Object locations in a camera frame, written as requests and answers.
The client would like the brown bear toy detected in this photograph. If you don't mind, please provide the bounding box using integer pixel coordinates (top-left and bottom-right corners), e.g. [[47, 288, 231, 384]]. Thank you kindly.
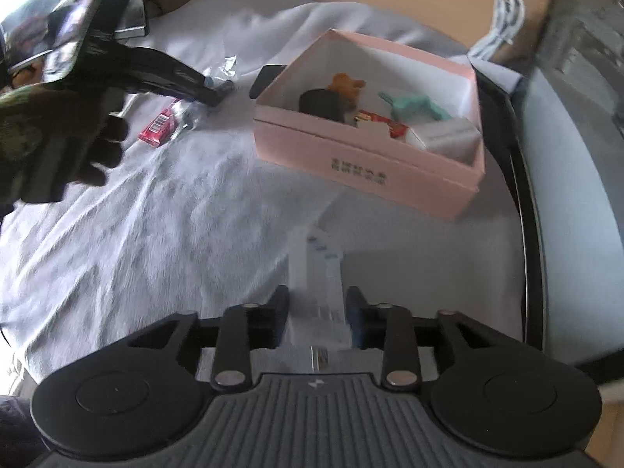
[[328, 73, 367, 108]]

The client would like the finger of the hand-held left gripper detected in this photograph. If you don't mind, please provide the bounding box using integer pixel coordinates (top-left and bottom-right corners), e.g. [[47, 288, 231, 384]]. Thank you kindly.
[[114, 46, 225, 107]]

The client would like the person's left hand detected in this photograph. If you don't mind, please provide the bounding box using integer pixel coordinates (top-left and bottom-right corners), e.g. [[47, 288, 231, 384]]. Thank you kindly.
[[14, 83, 130, 204]]

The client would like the clear plastic bag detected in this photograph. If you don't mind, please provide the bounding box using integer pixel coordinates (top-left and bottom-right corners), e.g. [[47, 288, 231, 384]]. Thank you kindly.
[[205, 55, 239, 93]]

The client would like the pink cardboard box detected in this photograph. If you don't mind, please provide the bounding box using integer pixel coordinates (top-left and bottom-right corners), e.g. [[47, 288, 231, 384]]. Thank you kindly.
[[252, 29, 487, 221]]

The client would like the glass-sided computer case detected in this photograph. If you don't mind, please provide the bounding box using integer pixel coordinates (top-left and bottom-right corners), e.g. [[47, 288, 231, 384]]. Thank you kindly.
[[468, 0, 624, 386]]

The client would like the white power cable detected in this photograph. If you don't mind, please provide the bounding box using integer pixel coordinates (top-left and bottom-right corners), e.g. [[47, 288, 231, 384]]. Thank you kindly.
[[468, 0, 527, 62]]

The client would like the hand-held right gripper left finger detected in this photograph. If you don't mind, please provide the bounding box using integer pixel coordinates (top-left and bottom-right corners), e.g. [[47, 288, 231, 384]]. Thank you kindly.
[[128, 285, 292, 387]]

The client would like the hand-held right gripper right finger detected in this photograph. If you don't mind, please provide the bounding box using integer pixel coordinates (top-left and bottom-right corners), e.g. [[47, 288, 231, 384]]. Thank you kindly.
[[345, 287, 508, 387]]

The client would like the black round object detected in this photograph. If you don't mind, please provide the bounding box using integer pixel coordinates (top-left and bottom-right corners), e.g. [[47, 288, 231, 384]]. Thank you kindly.
[[298, 88, 349, 124]]

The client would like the white square adapter box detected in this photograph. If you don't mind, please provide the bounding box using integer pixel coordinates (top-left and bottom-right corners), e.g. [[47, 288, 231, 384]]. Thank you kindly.
[[407, 118, 481, 165]]

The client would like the white cloth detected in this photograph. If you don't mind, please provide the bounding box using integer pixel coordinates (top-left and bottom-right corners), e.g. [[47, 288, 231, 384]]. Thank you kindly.
[[0, 0, 542, 395]]

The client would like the small black card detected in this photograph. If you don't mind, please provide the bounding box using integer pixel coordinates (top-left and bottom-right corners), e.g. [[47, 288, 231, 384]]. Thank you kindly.
[[248, 64, 288, 101]]

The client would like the red lighter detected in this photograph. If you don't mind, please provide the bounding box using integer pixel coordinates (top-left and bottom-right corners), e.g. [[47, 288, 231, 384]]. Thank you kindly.
[[356, 111, 410, 140]]

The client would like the red and blue small bottle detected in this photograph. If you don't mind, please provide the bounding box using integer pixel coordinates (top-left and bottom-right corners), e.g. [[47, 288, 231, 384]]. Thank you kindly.
[[138, 100, 200, 148]]

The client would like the teal plastic tool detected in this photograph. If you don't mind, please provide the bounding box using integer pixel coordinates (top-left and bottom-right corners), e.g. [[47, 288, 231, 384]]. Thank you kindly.
[[378, 90, 452, 122]]

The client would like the white multi-port charger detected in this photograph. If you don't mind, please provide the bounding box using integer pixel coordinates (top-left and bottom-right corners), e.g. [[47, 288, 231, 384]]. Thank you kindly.
[[287, 227, 354, 371]]

